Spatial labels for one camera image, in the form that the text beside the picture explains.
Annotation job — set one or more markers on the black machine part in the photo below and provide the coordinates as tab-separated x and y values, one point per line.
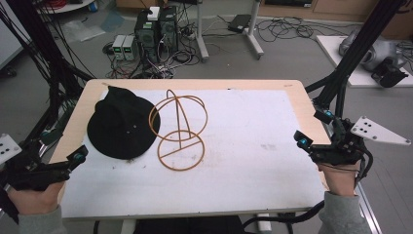
388	75

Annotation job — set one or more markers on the black metal stand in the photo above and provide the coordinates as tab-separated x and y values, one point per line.
42	48
360	52

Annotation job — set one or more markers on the grey metal table leg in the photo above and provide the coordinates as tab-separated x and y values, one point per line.
202	35
255	35

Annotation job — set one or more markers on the black computer tower green sticker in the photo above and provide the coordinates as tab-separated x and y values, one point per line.
147	35

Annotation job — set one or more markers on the aluminium rail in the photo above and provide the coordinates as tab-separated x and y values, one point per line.
370	211

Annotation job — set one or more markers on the white floor board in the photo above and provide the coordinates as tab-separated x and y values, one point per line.
334	55

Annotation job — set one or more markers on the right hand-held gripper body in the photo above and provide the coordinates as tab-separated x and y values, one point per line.
344	149

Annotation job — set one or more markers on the small white box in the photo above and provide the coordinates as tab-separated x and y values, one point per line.
154	13

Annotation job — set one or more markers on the grey rounded machine part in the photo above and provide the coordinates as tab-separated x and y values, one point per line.
376	52

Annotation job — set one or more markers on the teal plastic sheet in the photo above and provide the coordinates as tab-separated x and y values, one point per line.
112	21

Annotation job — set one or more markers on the flat black box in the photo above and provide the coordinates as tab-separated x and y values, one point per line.
239	23

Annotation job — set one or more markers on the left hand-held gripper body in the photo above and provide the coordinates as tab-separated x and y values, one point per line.
35	174

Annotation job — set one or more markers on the person's left hand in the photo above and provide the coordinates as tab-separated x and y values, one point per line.
35	200

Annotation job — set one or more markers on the blue tape roll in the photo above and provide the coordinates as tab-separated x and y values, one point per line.
93	7

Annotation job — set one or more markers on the white cabinet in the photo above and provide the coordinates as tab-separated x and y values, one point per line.
8	35

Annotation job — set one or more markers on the clear plastic sheet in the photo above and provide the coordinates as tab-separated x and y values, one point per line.
81	31

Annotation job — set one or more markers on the white table mat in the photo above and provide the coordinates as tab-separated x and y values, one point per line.
246	169

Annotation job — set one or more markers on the black bucket hat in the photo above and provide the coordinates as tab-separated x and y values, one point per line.
123	130

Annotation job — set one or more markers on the round white table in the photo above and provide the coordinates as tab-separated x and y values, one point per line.
69	6

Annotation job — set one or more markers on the grey power supply unit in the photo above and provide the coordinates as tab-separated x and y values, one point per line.
130	48
118	47

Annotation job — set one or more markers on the person's right hand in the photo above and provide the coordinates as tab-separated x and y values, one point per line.
341	178

